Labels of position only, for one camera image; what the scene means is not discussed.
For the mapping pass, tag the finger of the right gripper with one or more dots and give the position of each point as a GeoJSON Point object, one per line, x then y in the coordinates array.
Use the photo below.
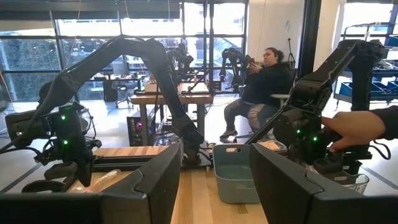
{"type": "Point", "coordinates": [43, 186]}
{"type": "Point", "coordinates": [62, 171]}

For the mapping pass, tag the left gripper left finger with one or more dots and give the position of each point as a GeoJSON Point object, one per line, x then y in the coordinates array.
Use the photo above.
{"type": "Point", "coordinates": [140, 202]}

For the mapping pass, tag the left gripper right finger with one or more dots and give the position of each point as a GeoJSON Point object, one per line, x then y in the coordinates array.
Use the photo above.
{"type": "Point", "coordinates": [289, 199]}

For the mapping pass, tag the person's forearm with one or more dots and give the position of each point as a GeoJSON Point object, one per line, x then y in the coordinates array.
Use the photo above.
{"type": "Point", "coordinates": [388, 121]}

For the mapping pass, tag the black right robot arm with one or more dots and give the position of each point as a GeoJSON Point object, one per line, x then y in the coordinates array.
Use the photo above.
{"type": "Point", "coordinates": [161, 71]}

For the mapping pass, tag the black background robot arm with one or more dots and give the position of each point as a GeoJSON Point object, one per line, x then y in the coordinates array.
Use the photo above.
{"type": "Point", "coordinates": [180, 59]}
{"type": "Point", "coordinates": [231, 62]}

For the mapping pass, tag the teal plastic bin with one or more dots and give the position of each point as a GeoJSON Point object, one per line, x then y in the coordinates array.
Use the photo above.
{"type": "Point", "coordinates": [233, 183]}

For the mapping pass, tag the black computer tower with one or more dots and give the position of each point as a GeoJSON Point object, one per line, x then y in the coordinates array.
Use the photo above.
{"type": "Point", "coordinates": [135, 130]}

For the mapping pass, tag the clear plastic tray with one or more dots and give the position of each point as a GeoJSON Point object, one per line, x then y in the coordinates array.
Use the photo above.
{"type": "Point", "coordinates": [357, 183]}

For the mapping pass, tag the black office chair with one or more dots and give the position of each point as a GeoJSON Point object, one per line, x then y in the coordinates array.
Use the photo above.
{"type": "Point", "coordinates": [122, 88]}

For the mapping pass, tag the black desk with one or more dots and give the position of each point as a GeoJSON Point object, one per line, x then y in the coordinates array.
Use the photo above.
{"type": "Point", "coordinates": [102, 77]}

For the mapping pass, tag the person's hand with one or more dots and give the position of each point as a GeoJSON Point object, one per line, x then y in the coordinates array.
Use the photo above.
{"type": "Point", "coordinates": [357, 127]}

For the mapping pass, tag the office chair with white armrest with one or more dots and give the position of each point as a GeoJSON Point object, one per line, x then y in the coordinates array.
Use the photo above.
{"type": "Point", "coordinates": [280, 98]}

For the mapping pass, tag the white box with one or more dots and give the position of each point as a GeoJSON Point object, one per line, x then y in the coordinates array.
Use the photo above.
{"type": "Point", "coordinates": [151, 87]}

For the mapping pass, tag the grey desk monitor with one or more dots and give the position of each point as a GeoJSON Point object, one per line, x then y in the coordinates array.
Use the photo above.
{"type": "Point", "coordinates": [120, 67]}

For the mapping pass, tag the person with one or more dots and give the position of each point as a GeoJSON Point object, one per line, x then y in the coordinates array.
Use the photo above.
{"type": "Point", "coordinates": [264, 84]}

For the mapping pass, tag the cart with blue bins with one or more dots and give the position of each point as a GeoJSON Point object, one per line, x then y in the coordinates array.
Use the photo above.
{"type": "Point", "coordinates": [357, 88]}

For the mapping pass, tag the black tripod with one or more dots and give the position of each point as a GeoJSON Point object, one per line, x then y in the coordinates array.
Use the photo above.
{"type": "Point", "coordinates": [291, 53]}

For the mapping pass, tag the black structural column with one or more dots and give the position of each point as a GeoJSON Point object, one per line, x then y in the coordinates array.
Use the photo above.
{"type": "Point", "coordinates": [309, 37]}

